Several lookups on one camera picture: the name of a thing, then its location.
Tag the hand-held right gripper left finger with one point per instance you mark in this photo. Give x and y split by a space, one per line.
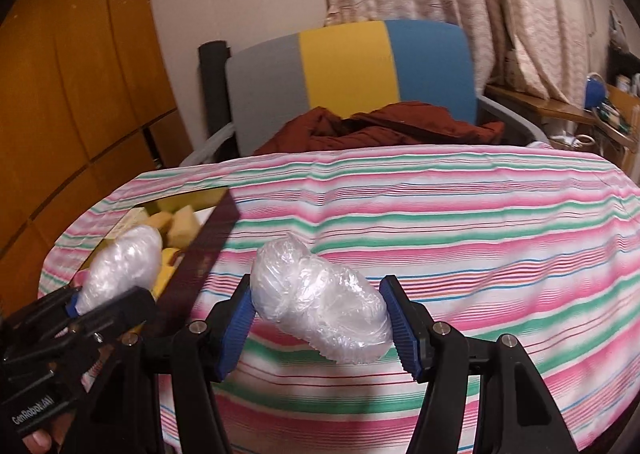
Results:
235 330

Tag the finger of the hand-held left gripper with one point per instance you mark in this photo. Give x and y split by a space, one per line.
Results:
125 310
45 308

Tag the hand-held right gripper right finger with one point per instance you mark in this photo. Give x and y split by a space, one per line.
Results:
401 330

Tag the clear plastic bag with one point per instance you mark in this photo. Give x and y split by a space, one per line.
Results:
125 264
320 304

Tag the yellow snack packet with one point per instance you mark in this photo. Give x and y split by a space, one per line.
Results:
167 274

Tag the gold tin box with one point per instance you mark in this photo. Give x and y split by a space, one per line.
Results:
205 244

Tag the small tan sponge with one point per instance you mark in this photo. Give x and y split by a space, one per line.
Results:
157 222

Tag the large tan sponge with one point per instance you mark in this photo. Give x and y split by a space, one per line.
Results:
182 229

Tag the person's left hand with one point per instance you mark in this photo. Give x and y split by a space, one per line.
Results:
39 441

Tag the pink green striped tablecloth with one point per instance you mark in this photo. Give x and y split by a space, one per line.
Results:
450 234

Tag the white foam wrapped bar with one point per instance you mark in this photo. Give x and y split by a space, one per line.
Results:
210 146

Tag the red-brown padded jacket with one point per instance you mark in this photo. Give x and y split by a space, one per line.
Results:
390 126

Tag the wooden wardrobe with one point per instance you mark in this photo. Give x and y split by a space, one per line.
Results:
75 84

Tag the black rolled mat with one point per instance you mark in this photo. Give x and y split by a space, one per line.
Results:
212 94

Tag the wooden bench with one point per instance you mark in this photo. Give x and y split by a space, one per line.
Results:
540 106

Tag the grey yellow blue chair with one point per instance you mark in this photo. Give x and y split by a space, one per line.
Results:
350 64

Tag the cardboard box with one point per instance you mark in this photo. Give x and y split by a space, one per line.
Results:
512 69

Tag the blue rounded plastic item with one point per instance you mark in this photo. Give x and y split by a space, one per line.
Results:
595 91

